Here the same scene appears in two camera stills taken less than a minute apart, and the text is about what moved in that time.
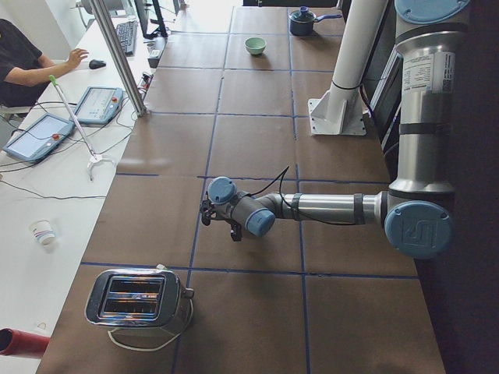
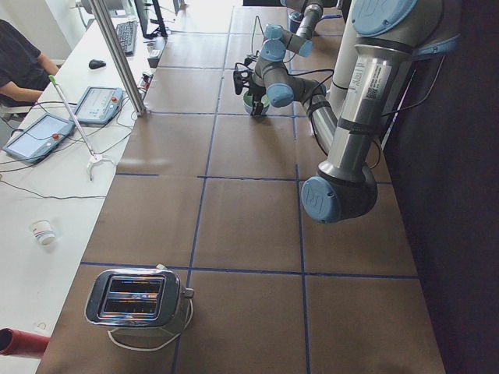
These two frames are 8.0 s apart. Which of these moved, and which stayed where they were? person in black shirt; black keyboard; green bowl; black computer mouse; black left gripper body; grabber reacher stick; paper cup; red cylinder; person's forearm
Moved: black left gripper body; green bowl; person's forearm
Stayed: paper cup; black computer mouse; black keyboard; red cylinder; person in black shirt; grabber reacher stick
